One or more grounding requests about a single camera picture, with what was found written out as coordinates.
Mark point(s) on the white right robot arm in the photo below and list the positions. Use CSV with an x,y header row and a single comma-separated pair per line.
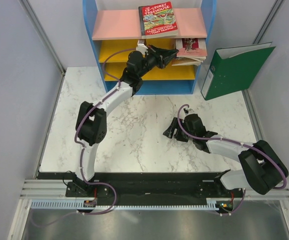
x,y
262,169

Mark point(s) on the red treehouse book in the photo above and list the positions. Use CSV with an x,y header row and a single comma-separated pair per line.
x,y
157,19

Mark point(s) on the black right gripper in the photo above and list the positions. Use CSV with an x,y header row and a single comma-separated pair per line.
x,y
169,132

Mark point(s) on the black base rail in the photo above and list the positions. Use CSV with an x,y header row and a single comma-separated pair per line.
x,y
151,188

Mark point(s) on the light blue cable duct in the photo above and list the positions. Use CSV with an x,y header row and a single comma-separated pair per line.
x,y
79,204

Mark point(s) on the pink castle cover book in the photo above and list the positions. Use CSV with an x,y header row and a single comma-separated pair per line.
x,y
190,47

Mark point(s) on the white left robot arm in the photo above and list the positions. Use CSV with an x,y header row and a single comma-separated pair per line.
x,y
91,124

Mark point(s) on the dark blue 1984 book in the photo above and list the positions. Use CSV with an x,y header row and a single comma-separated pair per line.
x,y
159,36

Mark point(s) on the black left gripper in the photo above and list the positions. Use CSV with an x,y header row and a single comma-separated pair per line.
x,y
163,57

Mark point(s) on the tan Othello book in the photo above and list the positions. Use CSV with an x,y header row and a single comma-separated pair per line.
x,y
183,61

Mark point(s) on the green lever arch binder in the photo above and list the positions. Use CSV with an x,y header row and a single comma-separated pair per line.
x,y
233,69

